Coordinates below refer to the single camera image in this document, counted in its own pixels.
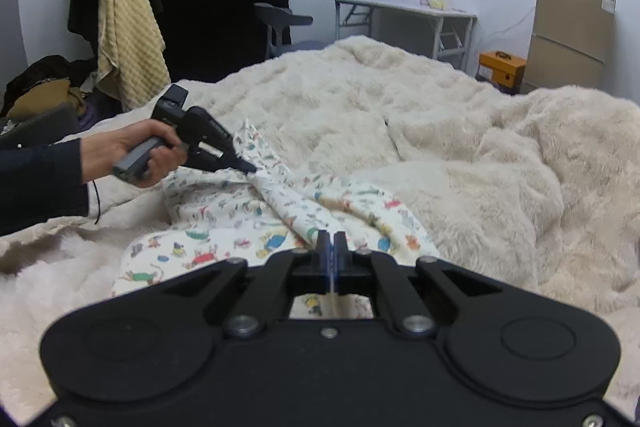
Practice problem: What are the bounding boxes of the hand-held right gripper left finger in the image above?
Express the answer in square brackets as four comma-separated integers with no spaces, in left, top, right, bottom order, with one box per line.
[145,231,331,339]

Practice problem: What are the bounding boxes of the white folding table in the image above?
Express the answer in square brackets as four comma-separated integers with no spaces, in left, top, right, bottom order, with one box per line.
[327,0,478,72]

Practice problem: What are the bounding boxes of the person's left hand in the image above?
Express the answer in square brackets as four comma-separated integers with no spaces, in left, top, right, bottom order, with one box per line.
[80,119,188,188]

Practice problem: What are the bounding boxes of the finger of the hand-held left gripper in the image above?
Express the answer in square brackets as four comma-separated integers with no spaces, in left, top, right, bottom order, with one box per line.
[207,117,238,148]
[187,146,259,174]

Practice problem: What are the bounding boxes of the dark brown garment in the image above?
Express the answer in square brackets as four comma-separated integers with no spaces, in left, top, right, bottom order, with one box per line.
[5,55,96,108]

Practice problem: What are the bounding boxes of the orange box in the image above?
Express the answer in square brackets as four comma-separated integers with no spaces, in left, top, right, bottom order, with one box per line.
[477,50,528,88]

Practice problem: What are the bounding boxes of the cream cartoon print pants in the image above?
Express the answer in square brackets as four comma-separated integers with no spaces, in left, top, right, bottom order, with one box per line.
[112,118,441,320]

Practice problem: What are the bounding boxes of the grey chair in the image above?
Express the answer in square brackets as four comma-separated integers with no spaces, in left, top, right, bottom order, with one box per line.
[254,3,328,60]

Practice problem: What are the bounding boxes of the mustard cloth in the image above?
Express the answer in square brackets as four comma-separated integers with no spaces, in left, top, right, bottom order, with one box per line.
[7,79,83,120]

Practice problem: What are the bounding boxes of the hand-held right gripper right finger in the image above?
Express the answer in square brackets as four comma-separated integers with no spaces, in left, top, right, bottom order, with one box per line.
[332,232,521,339]

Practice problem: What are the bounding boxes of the cream fluffy blanket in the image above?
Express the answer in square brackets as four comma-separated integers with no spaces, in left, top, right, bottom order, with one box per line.
[0,34,640,427]

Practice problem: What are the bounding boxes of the thin black cord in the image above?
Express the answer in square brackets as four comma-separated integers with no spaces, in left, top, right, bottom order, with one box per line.
[91,179,104,226]

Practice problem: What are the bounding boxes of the yellow waffle towel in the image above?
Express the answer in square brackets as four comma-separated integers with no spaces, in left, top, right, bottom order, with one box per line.
[96,0,172,112]

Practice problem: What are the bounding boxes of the person's left forearm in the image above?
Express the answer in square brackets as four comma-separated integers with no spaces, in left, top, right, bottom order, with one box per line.
[0,138,91,238]

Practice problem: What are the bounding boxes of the beige fridge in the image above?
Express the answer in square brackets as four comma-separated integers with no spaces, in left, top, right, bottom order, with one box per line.
[520,0,618,95]

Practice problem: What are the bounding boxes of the grey cushion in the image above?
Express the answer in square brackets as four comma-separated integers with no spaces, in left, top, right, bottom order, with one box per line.
[0,102,81,144]

